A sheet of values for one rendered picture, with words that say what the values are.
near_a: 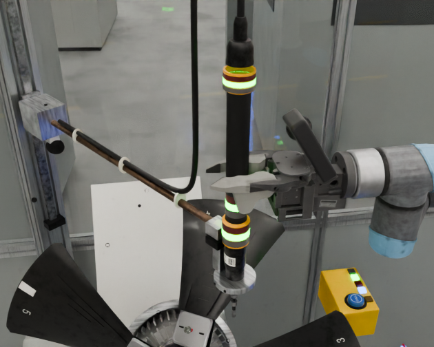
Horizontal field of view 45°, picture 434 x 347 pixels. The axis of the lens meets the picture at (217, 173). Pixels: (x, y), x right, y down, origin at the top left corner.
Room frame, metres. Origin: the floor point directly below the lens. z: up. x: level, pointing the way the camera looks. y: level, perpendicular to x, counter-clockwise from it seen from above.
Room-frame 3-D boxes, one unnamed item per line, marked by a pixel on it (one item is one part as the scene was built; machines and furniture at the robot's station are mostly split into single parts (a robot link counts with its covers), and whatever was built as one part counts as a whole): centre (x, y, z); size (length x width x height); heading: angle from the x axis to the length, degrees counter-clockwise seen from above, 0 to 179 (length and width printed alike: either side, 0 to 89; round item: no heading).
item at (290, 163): (0.67, -0.14, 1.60); 0.12 x 0.08 x 0.09; 99
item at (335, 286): (1.00, -0.34, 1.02); 0.16 x 0.10 x 0.11; 9
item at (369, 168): (0.69, -0.22, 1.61); 0.08 x 0.05 x 0.08; 9
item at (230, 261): (0.65, -0.03, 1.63); 0.04 x 0.04 x 0.46
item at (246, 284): (0.66, -0.02, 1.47); 0.09 x 0.07 x 0.10; 44
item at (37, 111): (1.10, 0.40, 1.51); 0.10 x 0.07 x 0.08; 44
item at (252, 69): (0.65, -0.03, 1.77); 0.04 x 0.04 x 0.03
